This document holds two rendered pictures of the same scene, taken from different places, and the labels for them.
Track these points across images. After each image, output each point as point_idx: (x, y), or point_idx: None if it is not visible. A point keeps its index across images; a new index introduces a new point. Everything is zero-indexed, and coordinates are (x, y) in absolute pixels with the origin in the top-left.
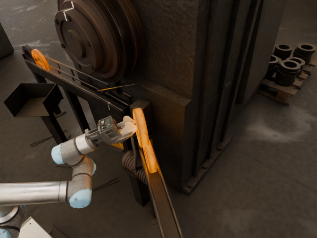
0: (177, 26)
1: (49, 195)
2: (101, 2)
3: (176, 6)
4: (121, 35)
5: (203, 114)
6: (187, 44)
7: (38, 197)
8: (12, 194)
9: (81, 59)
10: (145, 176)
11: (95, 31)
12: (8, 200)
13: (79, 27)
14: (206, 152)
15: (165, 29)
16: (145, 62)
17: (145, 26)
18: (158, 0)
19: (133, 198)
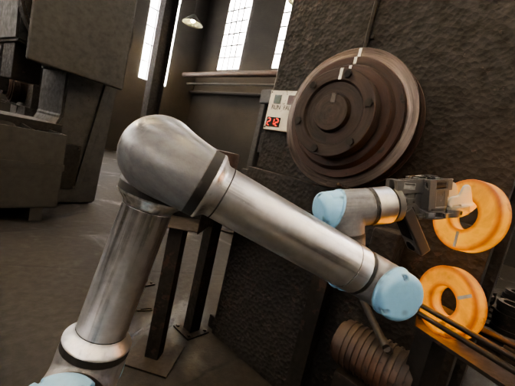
0: (495, 114)
1: (346, 245)
2: (401, 65)
3: (502, 89)
4: (420, 103)
5: (495, 278)
6: (512, 135)
7: (327, 237)
8: (283, 204)
9: (326, 137)
10: (405, 371)
11: (378, 95)
12: (272, 211)
13: (365, 82)
14: None
15: (470, 120)
16: (405, 174)
17: (428, 120)
18: (468, 86)
19: None
